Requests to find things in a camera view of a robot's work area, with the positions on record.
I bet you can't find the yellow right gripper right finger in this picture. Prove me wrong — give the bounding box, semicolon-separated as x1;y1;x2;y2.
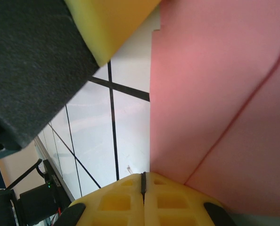
143;172;227;226

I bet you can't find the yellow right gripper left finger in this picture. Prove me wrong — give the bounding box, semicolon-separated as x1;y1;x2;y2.
68;172;146;226

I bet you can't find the pink paper sheet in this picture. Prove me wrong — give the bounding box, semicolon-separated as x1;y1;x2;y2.
149;0;280;217

